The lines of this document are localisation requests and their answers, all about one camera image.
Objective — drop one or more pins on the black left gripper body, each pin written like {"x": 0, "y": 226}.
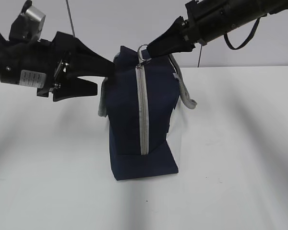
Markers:
{"x": 37, "y": 64}

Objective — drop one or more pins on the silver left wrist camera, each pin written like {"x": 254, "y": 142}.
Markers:
{"x": 28, "y": 25}

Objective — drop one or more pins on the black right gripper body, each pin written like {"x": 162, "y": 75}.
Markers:
{"x": 207, "y": 20}

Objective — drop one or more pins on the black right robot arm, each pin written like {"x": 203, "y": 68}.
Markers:
{"x": 245, "y": 11}

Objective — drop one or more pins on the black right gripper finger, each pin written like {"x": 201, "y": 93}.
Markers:
{"x": 171, "y": 41}

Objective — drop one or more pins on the navy insulated lunch bag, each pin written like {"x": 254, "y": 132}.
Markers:
{"x": 139, "y": 103}

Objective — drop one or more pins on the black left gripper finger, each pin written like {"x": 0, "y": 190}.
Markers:
{"x": 74, "y": 88}
{"x": 85, "y": 62}

